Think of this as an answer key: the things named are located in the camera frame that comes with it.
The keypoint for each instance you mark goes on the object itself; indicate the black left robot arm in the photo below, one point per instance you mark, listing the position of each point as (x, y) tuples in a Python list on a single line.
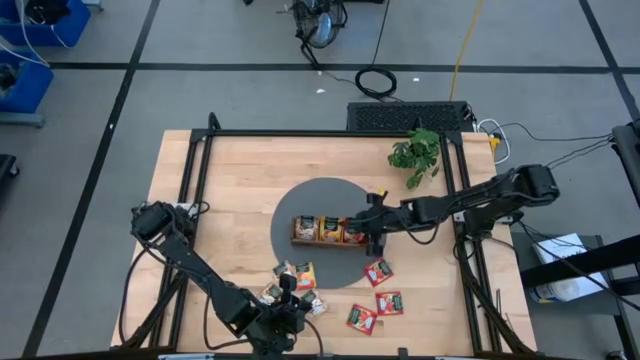
[(200, 272)]

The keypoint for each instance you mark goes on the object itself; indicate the black bundle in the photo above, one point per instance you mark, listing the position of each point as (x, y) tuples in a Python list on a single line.
[(47, 10)]

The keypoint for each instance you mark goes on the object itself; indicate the blue plastic bin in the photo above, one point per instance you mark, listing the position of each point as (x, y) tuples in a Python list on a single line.
[(70, 30), (30, 90)]

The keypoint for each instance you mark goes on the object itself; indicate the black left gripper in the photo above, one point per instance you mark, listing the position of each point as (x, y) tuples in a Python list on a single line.
[(280, 325)]

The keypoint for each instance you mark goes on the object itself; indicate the black perforated computer case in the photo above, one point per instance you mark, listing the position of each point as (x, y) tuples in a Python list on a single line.
[(400, 116)]

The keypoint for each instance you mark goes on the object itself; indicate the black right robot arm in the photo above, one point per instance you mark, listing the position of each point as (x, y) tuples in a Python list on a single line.
[(450, 207)]

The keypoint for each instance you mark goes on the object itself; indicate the white booklet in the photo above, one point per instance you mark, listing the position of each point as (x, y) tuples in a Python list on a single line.
[(565, 290)]

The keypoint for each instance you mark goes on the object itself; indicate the yellow plug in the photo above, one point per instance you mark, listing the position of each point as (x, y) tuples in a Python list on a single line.
[(494, 145)]

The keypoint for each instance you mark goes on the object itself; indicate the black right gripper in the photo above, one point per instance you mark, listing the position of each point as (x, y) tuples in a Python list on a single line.
[(380, 222)]

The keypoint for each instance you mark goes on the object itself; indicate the grey bin stand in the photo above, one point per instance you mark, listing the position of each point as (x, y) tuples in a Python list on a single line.
[(20, 119)]

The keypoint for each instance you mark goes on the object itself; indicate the green potted plant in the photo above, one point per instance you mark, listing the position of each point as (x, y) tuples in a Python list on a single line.
[(417, 152)]

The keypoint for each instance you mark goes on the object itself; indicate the grey round woven placemat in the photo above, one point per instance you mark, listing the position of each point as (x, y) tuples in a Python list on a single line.
[(320, 200)]

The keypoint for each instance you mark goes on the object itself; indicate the dark grey rolling cart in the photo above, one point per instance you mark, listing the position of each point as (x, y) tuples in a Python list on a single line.
[(590, 260)]

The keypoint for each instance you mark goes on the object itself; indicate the black aluminium table frame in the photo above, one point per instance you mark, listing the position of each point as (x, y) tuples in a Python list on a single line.
[(300, 133)]

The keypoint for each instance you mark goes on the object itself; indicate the black floor fan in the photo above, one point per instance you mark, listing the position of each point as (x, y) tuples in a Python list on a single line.
[(320, 25)]

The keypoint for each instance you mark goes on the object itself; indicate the red strawberry tea packet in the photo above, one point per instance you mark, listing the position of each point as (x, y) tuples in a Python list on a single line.
[(389, 303), (361, 320), (354, 240), (378, 272)]

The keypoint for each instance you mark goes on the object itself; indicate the brown wooden tea box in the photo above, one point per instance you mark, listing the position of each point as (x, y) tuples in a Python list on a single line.
[(320, 246)]

